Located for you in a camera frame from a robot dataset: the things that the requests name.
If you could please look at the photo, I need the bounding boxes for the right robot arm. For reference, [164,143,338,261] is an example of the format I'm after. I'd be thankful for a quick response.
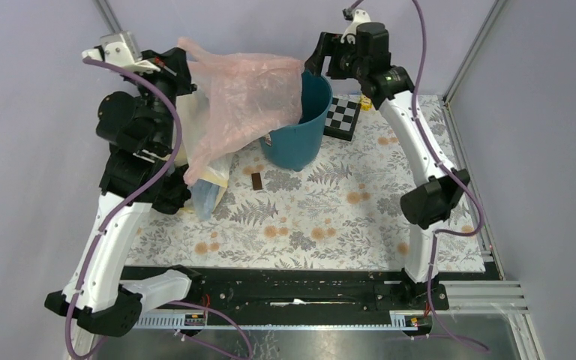
[304,21,470,309]

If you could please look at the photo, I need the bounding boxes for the black white checkered board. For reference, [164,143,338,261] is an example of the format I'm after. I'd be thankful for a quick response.
[324,94,361,142]

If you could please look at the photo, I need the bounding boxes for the small brown wooden block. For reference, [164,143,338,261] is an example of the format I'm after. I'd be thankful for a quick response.
[251,172,263,191]

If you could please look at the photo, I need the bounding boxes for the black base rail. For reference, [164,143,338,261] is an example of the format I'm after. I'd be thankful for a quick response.
[118,265,503,329]

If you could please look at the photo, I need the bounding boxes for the right aluminium frame post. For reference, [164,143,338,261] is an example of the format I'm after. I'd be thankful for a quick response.
[442,0,509,104]

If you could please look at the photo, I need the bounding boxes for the black plastic trash bag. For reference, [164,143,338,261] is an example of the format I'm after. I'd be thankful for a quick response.
[152,169,191,215]

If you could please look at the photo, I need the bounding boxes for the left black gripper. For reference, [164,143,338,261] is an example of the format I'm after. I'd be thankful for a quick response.
[124,43,198,152]

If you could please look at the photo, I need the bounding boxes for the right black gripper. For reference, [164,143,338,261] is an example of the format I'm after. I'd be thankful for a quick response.
[303,32,367,82]

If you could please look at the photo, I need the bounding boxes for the floral patterned tablecloth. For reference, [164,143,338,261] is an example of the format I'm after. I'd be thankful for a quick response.
[124,94,487,273]

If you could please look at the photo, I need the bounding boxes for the left aluminium frame post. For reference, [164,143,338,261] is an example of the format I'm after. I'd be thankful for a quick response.
[92,0,122,33]

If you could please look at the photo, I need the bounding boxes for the slotted cable duct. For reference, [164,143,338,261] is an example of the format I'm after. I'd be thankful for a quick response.
[134,307,422,332]

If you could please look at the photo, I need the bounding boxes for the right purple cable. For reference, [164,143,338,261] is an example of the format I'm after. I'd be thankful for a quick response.
[342,0,488,354]

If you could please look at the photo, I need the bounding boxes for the teal plastic trash bin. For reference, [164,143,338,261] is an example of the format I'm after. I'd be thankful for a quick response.
[259,70,333,172]

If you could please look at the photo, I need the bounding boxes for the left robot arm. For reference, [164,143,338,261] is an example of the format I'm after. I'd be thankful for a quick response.
[44,48,203,338]

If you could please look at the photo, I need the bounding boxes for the aluminium frame post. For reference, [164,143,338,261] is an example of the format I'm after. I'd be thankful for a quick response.
[442,0,509,104]
[92,0,122,33]

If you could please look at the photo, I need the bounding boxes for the pink plastic trash bag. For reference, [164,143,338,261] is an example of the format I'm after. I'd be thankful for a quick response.
[177,37,304,185]

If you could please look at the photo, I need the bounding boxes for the large clear bag of bags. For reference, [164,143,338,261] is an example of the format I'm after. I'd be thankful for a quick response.
[175,90,233,221]

